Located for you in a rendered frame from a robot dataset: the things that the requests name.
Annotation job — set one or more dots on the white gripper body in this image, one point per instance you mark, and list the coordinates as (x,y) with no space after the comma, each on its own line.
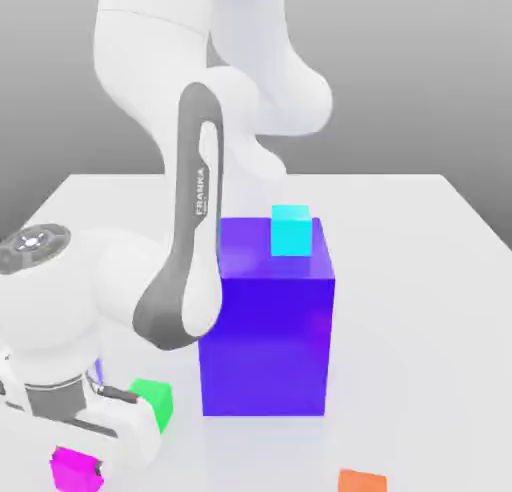
(132,432)

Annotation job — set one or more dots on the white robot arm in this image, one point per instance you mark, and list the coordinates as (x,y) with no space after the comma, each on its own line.
(132,80)

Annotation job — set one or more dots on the small green cube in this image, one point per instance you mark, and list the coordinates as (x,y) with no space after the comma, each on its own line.
(158,398)

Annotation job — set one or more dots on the small magenta cube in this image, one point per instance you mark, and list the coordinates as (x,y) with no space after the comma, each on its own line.
(72,472)

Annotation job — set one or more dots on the small orange cube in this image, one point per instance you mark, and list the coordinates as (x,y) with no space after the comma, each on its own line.
(362,482)

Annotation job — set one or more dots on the small cyan cube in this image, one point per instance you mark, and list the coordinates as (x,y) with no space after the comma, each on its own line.
(291,236)

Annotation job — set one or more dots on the large blue box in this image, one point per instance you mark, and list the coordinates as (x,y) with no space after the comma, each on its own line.
(268,348)

